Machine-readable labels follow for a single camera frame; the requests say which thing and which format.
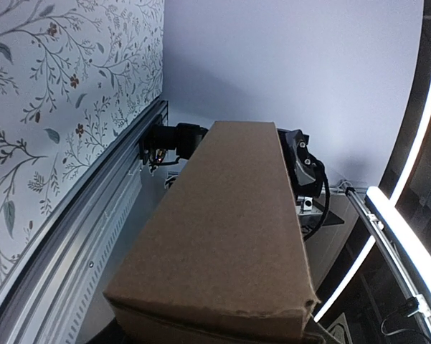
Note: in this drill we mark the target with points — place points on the brown cardboard box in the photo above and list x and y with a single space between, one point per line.
222 259

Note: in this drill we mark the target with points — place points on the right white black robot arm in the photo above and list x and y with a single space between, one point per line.
307 174

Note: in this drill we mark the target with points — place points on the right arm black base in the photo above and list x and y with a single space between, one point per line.
165 145

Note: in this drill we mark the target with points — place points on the floral patterned table mat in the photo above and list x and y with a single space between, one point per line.
73 76

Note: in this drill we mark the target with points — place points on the front aluminium rail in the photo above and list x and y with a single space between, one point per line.
55 293

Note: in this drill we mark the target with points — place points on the overhead aluminium camera bar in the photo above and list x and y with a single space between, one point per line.
376 230

